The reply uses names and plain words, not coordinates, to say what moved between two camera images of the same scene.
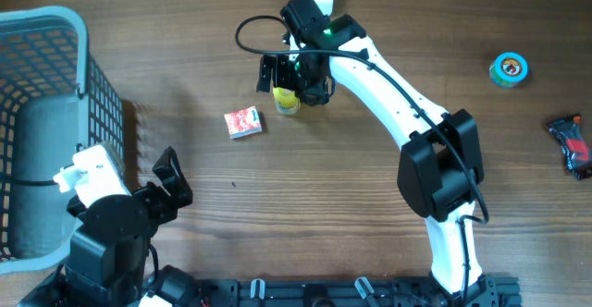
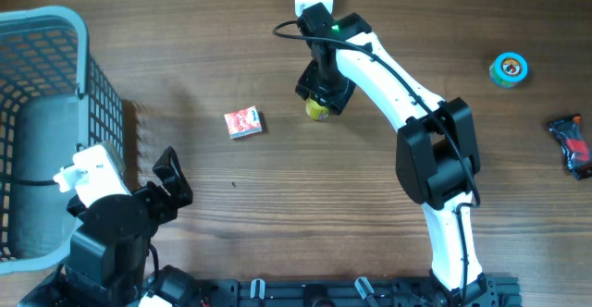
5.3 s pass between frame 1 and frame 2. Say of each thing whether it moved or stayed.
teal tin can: stayed
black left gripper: stayed
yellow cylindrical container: moved
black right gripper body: moved
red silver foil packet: stayed
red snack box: stayed
